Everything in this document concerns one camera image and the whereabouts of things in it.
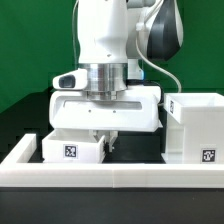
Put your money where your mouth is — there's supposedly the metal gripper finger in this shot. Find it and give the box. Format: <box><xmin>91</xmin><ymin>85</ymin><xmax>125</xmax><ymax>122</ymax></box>
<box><xmin>89</xmin><ymin>130</ymin><xmax>104</xmax><ymax>143</ymax></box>
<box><xmin>108</xmin><ymin>131</ymin><xmax>118</xmax><ymax>152</ymax></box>

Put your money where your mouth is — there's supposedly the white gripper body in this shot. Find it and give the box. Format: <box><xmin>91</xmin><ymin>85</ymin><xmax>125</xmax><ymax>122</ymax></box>
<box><xmin>49</xmin><ymin>85</ymin><xmax>161</xmax><ymax>132</ymax></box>

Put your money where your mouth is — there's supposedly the white front drawer box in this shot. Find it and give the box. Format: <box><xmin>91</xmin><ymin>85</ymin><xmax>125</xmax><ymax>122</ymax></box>
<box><xmin>42</xmin><ymin>129</ymin><xmax>106</xmax><ymax>164</ymax></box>

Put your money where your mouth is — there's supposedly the white drawer cabinet frame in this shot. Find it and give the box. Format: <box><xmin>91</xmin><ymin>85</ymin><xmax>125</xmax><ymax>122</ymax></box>
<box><xmin>162</xmin><ymin>93</ymin><xmax>224</xmax><ymax>164</ymax></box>

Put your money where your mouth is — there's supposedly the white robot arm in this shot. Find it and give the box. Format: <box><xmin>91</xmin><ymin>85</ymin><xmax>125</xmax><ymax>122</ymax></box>
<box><xmin>49</xmin><ymin>0</ymin><xmax>183</xmax><ymax>134</ymax></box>

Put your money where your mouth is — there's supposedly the white U-shaped table fence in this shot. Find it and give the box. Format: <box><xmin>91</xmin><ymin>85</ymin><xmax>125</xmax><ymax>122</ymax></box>
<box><xmin>0</xmin><ymin>134</ymin><xmax>224</xmax><ymax>188</ymax></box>

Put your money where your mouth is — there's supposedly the white hanging cable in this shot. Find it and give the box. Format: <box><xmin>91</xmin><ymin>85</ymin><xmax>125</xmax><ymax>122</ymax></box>
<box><xmin>71</xmin><ymin>0</ymin><xmax>81</xmax><ymax>66</ymax></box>

